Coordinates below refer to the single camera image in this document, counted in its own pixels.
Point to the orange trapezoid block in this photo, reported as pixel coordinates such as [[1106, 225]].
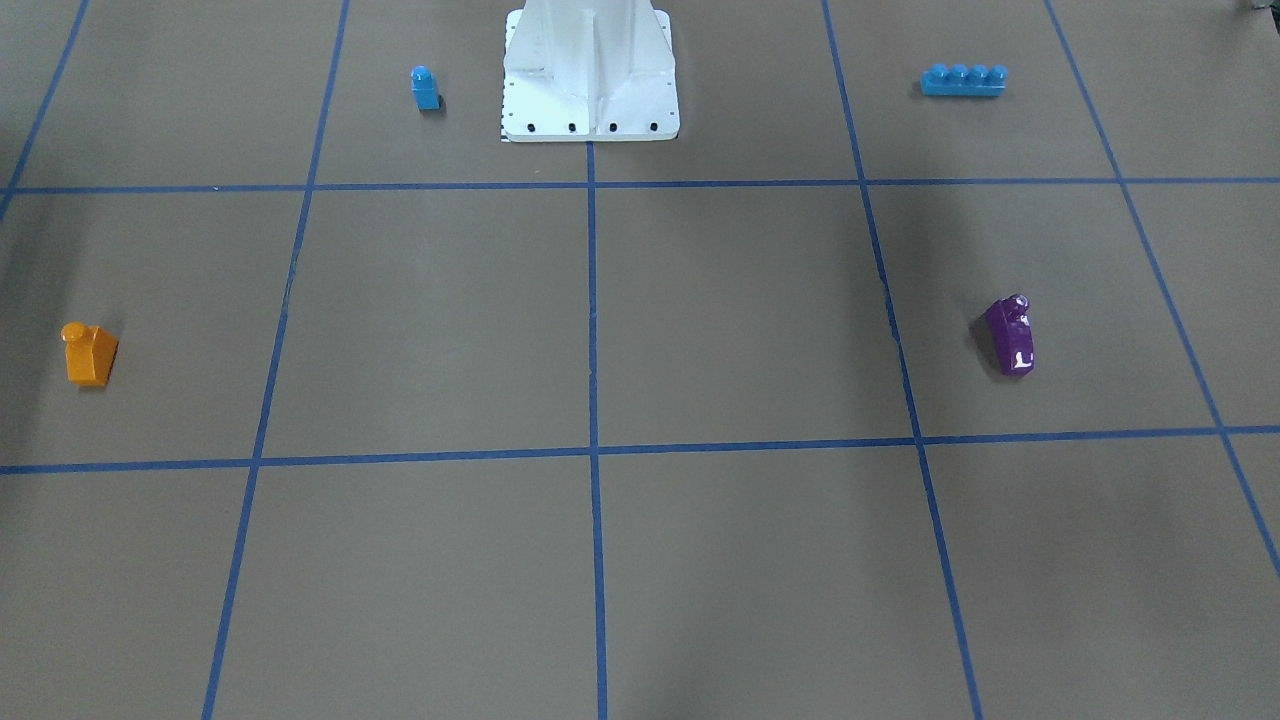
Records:
[[90, 351]]

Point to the purple trapezoid block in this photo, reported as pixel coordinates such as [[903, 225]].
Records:
[[1009, 324]]

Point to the small blue single-stud block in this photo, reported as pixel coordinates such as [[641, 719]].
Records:
[[423, 88]]

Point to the long blue four-stud brick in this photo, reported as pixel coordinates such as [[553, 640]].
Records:
[[960, 80]]

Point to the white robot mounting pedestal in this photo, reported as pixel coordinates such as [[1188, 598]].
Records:
[[589, 71]]

